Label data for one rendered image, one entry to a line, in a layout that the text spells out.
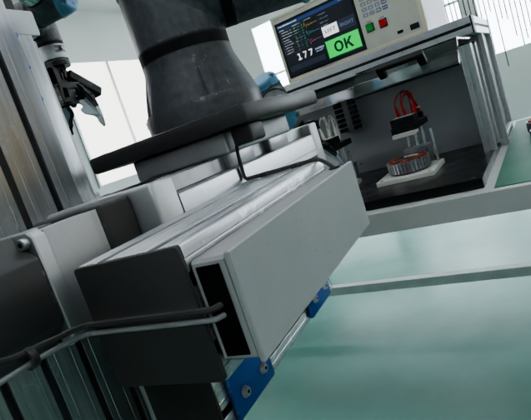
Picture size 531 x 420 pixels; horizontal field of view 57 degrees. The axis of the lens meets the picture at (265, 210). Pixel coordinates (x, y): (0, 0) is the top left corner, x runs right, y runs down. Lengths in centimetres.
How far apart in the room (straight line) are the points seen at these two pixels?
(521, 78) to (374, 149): 616
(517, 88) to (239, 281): 750
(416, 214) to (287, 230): 79
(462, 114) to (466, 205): 53
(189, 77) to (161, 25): 7
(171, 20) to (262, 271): 38
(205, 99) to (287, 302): 31
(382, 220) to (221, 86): 64
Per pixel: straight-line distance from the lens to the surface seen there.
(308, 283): 35
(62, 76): 147
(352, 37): 150
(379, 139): 162
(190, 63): 59
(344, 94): 148
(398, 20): 146
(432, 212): 110
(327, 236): 40
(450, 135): 158
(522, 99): 773
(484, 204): 108
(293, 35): 157
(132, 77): 765
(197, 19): 61
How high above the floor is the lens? 100
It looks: 9 degrees down
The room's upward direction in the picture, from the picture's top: 18 degrees counter-clockwise
